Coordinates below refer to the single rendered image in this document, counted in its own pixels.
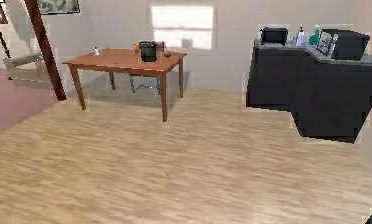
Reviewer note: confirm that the small red flat object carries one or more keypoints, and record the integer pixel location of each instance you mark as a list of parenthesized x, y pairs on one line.
[(154, 66)]

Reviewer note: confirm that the small brown round object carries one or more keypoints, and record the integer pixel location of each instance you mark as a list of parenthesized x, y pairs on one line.
[(167, 53)]

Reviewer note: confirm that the black boxy appliance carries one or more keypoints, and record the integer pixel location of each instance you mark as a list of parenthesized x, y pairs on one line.
[(148, 51)]

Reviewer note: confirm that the brown wooden table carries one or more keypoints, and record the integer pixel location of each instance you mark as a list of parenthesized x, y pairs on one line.
[(127, 62)]

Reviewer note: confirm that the orange cup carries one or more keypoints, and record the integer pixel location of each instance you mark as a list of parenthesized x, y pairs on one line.
[(136, 48)]

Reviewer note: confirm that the white window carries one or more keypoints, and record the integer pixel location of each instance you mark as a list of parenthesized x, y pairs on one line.
[(182, 27)]

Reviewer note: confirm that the small white bottle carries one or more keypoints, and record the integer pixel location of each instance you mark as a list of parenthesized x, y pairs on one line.
[(96, 51)]

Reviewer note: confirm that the black kitchen counter cabinet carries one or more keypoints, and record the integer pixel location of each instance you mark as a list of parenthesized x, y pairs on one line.
[(314, 90)]

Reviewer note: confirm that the white spray bottle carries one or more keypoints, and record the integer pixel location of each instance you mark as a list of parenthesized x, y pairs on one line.
[(300, 37)]

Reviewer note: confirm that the green spray bottle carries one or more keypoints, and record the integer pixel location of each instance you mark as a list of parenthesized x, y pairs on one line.
[(315, 36)]

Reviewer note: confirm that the grey dish rack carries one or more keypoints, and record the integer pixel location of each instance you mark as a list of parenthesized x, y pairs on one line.
[(326, 43)]

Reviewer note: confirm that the dark framed picture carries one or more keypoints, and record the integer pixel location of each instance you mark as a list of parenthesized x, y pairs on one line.
[(59, 6)]

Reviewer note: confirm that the beige low armchair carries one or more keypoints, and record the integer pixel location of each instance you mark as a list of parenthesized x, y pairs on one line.
[(25, 68)]

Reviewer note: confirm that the black floor lamp stand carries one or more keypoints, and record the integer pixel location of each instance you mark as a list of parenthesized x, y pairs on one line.
[(1, 36)]

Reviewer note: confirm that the metal frame chair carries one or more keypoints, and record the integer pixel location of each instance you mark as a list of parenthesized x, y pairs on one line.
[(144, 85)]

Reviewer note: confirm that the dark red wooden post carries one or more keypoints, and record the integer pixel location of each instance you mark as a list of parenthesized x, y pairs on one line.
[(44, 43)]

